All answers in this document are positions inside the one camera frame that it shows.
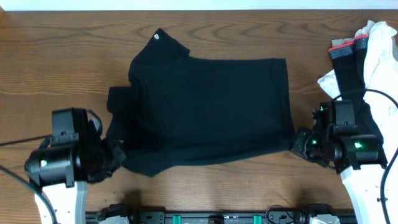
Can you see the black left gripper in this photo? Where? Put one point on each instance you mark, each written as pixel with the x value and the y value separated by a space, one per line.
pixel 118 153

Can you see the black t-shirt white logo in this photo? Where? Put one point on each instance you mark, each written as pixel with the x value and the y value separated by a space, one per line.
pixel 180 110

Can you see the white crumpled garment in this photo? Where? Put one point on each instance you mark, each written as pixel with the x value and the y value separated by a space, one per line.
pixel 380 77

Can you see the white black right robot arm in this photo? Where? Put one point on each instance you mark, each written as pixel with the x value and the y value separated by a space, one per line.
pixel 345 138

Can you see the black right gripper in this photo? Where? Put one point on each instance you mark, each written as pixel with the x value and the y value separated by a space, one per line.
pixel 296 146

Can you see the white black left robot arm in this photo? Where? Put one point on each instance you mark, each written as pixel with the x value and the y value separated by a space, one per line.
pixel 62 173

